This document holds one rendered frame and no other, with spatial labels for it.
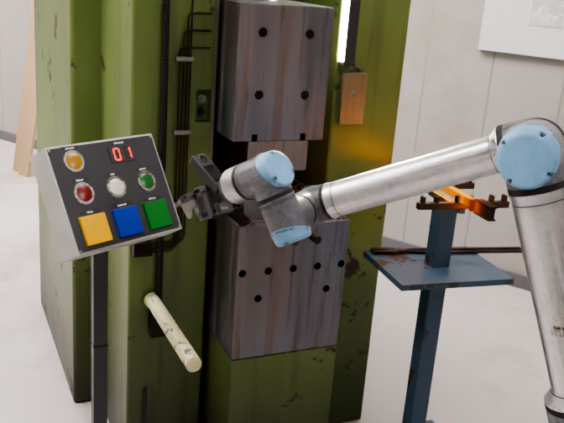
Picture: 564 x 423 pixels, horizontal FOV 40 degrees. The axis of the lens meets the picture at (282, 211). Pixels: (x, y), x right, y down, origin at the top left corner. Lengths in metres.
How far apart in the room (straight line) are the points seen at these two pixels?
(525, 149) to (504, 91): 2.97
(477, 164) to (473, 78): 2.85
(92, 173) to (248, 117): 0.52
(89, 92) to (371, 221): 1.08
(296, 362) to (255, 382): 0.15
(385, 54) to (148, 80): 0.81
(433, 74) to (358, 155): 2.05
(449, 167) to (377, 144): 0.97
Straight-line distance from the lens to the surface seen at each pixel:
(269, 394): 2.60
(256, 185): 1.74
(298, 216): 1.75
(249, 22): 2.23
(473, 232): 4.68
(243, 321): 2.42
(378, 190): 1.78
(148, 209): 2.07
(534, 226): 1.56
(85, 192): 1.98
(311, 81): 2.34
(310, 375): 2.63
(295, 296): 2.46
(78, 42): 2.70
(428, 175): 1.73
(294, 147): 2.36
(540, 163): 1.52
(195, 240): 2.48
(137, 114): 2.32
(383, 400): 3.27
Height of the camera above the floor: 1.66
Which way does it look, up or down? 18 degrees down
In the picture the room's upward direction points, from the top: 4 degrees clockwise
